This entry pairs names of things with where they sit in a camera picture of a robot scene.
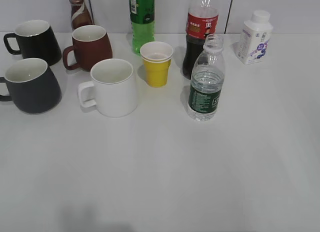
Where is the clear water bottle green label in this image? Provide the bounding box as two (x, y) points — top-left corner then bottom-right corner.
(188, 34), (226, 122)

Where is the dark grey ceramic mug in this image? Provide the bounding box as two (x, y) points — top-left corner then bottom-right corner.
(0, 58), (62, 114)

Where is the white ceramic mug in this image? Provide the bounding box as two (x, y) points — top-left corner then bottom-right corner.
(77, 58), (138, 118)

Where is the dark red ceramic mug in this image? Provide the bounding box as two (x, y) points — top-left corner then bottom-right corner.
(62, 25), (113, 71)

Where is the black ceramic mug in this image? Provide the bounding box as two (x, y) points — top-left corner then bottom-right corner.
(3, 20), (62, 66)

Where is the yellow paper cup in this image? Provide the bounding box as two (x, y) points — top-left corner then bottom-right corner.
(140, 41), (174, 88)

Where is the cola bottle red label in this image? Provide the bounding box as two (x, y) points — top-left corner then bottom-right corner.
(182, 0), (219, 79)

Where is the green soda bottle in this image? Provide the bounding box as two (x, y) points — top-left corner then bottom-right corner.
(128, 0), (155, 55)

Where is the white yogurt drink carton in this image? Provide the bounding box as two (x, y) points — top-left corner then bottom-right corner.
(235, 10), (273, 65)

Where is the brown coffee drink bottle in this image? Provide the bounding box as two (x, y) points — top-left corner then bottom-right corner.
(69, 0), (94, 31)

